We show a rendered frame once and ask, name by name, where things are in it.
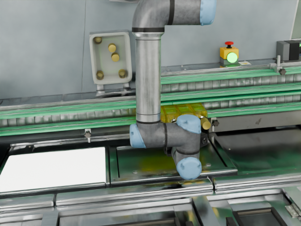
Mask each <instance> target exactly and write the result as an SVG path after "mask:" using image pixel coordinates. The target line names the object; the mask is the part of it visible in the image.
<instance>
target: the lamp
mask: <svg viewBox="0 0 301 226"><path fill-rule="evenodd" d="M227 60H228V61H229V62H231V63H233V62H235V61H236V60H237V55H236V54H235V53H233V52H230V53H229V54H228V55H227Z"/></svg>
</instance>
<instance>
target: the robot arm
mask: <svg viewBox="0 0 301 226"><path fill-rule="evenodd" d="M216 2H217V0H140V1H139V3H138V4H137V6H136V9H135V11H134V14H133V19H132V34H133V35H134V36H135V47H136V123H135V124H131V125H130V144H131V146H132V147H133V148H159V147H163V150H164V153H165V154H167V157H168V156H172V157H173V160H174V162H175V165H176V169H177V172H178V173H179V174H180V176H181V177H182V178H183V179H186V180H193V179H195V178H197V177H198V176H199V175H200V173H201V171H202V166H201V162H200V160H199V155H200V148H201V147H203V146H206V145H207V144H208V140H207V134H206V133H203V132H201V121H200V119H199V118H198V117H197V116H194V115H189V114H185V115H180V116H179V117H178V118H177V121H176V122H174V123H161V119H160V117H161V36H162V35H163V34H164V28H165V25H201V26H204V25H210V24H212V23H213V21H214V19H215V12H216Z"/></svg>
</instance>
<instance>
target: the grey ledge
mask: <svg viewBox="0 0 301 226"><path fill-rule="evenodd" d="M216 119H217V120H218V122H219V125H218V126H215V127H214V131H211V126H210V128H209V129H207V130H208V132H209V133H212V132H222V131H232V130H246V129H256V128H266V127H276V126H290V125H300V124H301V110H290V111H280V112H270V113H255V114H245V115H234V116H224V117H216ZM208 121H209V122H210V118H208ZM210 124H211V123H210Z"/></svg>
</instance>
